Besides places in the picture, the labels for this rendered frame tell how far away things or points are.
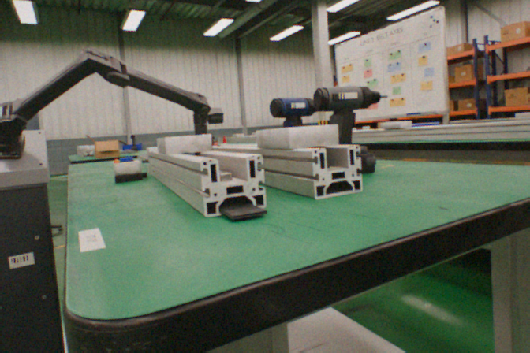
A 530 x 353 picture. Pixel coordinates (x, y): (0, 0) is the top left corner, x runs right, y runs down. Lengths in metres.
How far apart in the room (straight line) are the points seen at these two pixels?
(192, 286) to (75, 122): 12.09
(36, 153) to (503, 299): 1.45
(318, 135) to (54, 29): 12.34
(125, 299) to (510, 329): 0.72
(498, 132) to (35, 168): 2.06
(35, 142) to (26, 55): 11.14
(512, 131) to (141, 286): 1.94
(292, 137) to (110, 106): 11.89
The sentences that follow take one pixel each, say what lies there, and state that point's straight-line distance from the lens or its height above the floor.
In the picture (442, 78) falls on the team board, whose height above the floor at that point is 1.29.
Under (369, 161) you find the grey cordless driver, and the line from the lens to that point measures 0.90.
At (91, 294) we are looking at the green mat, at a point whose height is 0.78.
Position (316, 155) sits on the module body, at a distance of 0.61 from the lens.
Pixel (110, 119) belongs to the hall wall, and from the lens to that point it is 12.43.
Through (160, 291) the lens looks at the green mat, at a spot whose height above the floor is 0.78.
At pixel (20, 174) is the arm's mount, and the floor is 0.82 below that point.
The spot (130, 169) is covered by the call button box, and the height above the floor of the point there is 0.82.
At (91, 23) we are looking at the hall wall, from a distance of 12.96.
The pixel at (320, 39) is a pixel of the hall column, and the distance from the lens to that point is 9.56.
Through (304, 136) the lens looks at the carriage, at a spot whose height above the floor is 0.89.
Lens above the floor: 0.90
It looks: 3 degrees down
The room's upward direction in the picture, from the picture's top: 4 degrees counter-clockwise
